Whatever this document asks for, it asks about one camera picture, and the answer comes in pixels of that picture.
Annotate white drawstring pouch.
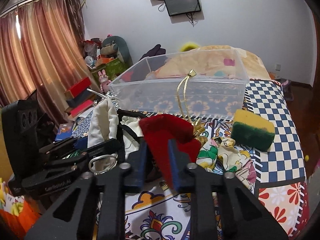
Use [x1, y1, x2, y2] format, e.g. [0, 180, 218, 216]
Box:
[87, 99, 143, 159]

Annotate black cord strap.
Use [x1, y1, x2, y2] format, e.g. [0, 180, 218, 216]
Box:
[116, 109, 148, 156]

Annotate floral fabric scrunchie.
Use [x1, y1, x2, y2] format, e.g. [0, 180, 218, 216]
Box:
[196, 137, 257, 191]

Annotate red velvet pouch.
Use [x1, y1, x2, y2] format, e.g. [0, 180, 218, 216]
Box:
[139, 114, 201, 189]

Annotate yellow green sponge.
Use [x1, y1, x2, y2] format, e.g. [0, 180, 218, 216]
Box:
[231, 109, 275, 152]

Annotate green knitted cloth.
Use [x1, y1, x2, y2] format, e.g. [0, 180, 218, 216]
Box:
[65, 150, 81, 159]

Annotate red book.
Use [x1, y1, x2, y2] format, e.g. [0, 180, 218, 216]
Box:
[71, 100, 94, 117]

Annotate red gift box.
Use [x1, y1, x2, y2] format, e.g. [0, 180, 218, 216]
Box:
[64, 77, 91, 100]

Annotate black speaker box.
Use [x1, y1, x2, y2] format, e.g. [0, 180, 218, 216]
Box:
[1, 100, 56, 180]

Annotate pink bunny toy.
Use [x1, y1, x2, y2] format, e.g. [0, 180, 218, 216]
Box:
[98, 69, 111, 93]

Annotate green cardboard box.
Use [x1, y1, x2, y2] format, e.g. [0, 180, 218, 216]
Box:
[90, 58, 129, 85]

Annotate orange striped curtain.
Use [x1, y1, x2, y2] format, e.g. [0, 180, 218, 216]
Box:
[1, 0, 99, 126]

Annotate grey plush neck pillow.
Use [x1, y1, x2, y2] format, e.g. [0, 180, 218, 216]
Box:
[100, 36, 131, 63]

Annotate dark purple clothing pile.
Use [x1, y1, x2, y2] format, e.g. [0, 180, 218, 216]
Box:
[140, 44, 166, 60]

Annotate clear plastic storage bin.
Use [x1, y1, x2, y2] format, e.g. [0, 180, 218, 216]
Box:
[109, 52, 249, 119]

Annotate yellow fleece blanket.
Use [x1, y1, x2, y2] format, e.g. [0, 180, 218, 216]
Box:
[146, 45, 271, 80]

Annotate yellow foam arch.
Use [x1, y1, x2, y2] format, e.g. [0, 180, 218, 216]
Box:
[180, 42, 200, 52]

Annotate white wall socket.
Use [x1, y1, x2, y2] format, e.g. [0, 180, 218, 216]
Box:
[275, 64, 281, 71]

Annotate small black wall monitor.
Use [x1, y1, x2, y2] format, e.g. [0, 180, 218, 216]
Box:
[164, 0, 201, 17]

